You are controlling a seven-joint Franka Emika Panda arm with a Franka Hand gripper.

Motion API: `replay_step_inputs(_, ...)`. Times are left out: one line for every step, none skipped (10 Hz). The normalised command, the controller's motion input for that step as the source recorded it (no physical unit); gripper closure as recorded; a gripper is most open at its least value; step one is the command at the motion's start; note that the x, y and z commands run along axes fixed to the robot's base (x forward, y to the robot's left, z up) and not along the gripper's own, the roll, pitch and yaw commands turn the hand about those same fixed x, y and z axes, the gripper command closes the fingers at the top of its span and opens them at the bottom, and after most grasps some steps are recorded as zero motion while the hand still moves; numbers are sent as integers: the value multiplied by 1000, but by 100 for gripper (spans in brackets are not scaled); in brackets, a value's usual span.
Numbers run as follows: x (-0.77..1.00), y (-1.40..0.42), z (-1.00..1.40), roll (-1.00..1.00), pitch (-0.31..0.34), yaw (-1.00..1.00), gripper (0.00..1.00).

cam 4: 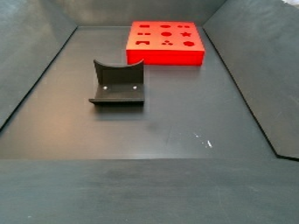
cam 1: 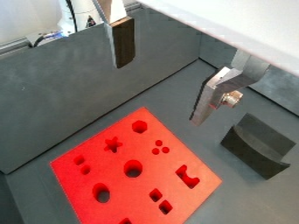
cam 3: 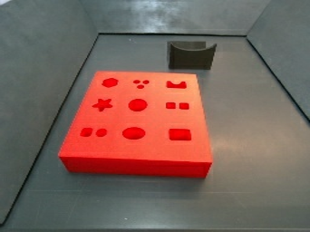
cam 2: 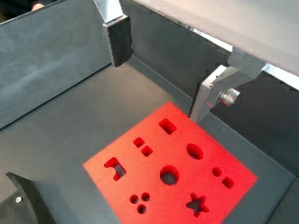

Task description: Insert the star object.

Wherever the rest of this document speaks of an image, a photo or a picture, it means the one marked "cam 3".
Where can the black curved holder bracket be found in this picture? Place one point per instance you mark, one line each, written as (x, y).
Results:
(190, 55)

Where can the red shape-sorter block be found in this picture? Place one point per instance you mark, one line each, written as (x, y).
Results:
(139, 126)

